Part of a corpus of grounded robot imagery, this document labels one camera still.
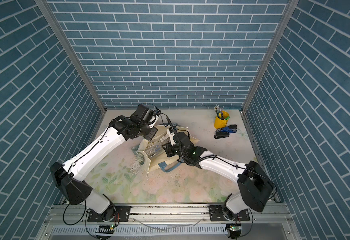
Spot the clear compass set case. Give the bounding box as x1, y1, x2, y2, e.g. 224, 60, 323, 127
157, 132, 170, 145

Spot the cream canvas tote bag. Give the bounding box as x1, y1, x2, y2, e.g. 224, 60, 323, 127
131, 124, 200, 174

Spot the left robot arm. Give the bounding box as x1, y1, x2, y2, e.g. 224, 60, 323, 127
50, 104, 161, 221

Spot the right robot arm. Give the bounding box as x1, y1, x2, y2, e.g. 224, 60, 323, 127
163, 130, 275, 220

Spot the black stapler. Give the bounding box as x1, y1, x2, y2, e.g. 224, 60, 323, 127
214, 132, 230, 139

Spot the yellow pen holder cup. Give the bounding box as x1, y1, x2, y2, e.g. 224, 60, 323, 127
214, 111, 230, 129

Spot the blue stapler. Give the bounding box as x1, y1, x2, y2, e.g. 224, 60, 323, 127
216, 125, 238, 134

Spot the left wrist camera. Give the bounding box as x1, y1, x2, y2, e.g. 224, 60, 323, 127
148, 109, 161, 129

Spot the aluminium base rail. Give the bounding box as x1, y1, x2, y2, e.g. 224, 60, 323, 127
36, 202, 299, 240

